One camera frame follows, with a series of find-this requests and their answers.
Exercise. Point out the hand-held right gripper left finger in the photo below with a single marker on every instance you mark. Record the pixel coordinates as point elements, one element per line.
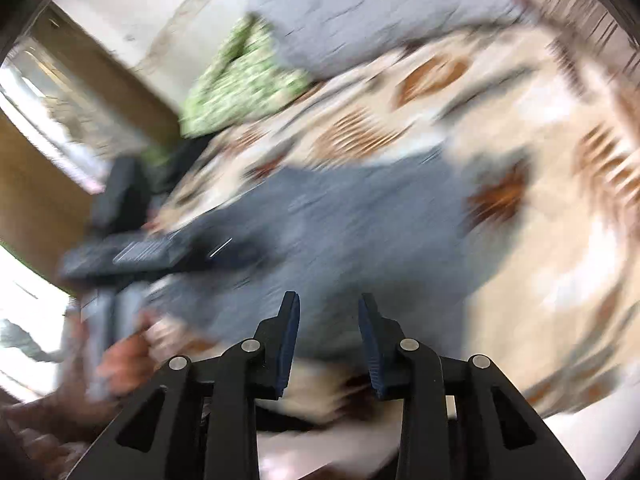
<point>287,345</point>

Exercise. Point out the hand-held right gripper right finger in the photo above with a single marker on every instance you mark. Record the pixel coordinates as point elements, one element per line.
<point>371,350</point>

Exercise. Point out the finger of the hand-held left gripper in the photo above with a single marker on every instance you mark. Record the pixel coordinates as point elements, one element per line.
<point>220,245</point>

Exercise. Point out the blue-grey denim pants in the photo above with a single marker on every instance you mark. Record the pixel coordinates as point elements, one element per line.
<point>350,240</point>

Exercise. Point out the person's left forearm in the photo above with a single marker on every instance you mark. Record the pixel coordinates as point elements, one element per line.
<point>55,420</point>

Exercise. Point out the person's left hand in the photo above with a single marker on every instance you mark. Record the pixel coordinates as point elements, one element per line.
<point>130,360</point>

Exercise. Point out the frosted glass window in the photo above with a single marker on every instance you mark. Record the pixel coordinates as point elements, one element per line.
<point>55,105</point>

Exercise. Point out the green checkered blanket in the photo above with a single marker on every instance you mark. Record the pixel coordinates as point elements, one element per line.
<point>240,80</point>

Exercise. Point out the leaf print blanket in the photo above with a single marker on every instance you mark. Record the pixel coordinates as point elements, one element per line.
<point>525,135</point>

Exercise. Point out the grey quilted pillow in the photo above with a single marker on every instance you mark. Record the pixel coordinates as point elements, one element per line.
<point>360,10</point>

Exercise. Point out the striped floral bolster pillow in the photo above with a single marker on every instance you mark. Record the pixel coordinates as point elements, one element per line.
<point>580,5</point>

